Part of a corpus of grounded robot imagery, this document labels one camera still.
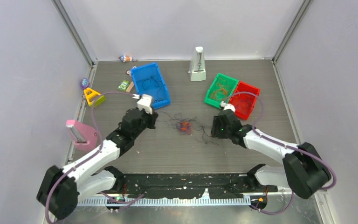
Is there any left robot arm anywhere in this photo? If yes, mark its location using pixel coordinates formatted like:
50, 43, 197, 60
36, 108, 158, 223

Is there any blue plastic bin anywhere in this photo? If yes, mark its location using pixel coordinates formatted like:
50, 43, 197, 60
131, 62, 171, 109

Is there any purple round toy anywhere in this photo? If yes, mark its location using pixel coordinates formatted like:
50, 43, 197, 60
80, 78, 90, 90

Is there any small figurine toy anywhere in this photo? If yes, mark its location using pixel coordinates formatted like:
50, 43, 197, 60
118, 55, 133, 63

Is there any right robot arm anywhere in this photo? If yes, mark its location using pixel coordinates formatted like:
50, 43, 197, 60
211, 109, 334, 199

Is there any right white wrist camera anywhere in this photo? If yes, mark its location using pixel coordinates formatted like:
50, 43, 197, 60
220, 101, 236, 112

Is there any red plastic bin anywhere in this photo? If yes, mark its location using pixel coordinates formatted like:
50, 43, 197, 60
228, 81, 261, 120

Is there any green plastic bin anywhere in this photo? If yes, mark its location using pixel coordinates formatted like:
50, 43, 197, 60
204, 73, 239, 108

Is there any green toy block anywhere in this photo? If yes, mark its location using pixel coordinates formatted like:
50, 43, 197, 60
117, 80, 130, 91

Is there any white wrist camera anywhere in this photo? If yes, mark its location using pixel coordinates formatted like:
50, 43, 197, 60
220, 101, 236, 112
132, 94, 153, 114

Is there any purple wire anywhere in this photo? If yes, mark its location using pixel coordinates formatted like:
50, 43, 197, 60
176, 92, 257, 137

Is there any yellow triangle toy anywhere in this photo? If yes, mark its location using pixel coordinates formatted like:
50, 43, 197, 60
83, 87, 106, 107

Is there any black wire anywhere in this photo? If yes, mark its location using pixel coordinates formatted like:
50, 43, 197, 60
140, 73, 220, 147

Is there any pink stand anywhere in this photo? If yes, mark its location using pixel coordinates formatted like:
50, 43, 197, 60
66, 120, 98, 153

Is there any white metronome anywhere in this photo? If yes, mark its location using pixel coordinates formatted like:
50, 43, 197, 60
188, 46, 206, 82

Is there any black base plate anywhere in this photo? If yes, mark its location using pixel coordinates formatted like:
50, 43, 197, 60
94, 173, 278, 200

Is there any small round toy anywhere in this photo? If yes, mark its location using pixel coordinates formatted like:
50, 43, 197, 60
126, 66, 136, 76

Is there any wooden block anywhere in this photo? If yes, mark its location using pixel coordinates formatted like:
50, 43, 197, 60
125, 82, 134, 93

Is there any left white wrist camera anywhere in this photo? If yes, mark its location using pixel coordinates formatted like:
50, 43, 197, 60
132, 94, 153, 114

